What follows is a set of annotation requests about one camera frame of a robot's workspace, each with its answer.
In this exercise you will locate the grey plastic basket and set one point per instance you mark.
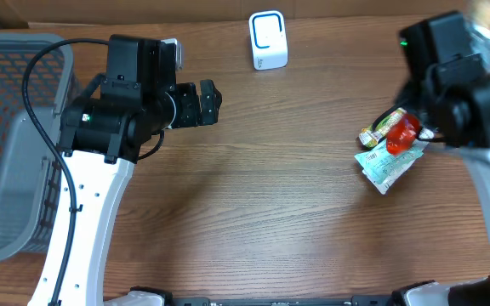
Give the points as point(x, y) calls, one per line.
point(29, 176)

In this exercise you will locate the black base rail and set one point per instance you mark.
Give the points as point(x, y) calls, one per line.
point(357, 300)

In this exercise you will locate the white barcode scanner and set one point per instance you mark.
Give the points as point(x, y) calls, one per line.
point(268, 40)

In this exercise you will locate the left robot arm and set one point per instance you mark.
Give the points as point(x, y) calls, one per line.
point(101, 134)

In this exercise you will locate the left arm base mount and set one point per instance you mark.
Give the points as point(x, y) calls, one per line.
point(143, 296)

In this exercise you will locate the red spaghetti packet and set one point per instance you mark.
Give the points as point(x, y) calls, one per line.
point(402, 134)

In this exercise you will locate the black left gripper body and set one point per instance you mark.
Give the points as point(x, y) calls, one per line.
point(187, 104)

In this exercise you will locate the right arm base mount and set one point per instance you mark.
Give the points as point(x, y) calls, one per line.
point(433, 293)

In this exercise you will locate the green snack packet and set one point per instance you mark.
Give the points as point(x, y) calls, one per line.
point(370, 136)

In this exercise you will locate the teal snack packet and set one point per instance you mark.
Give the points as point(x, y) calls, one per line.
point(383, 169)

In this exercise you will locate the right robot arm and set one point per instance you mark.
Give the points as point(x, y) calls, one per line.
point(477, 161)

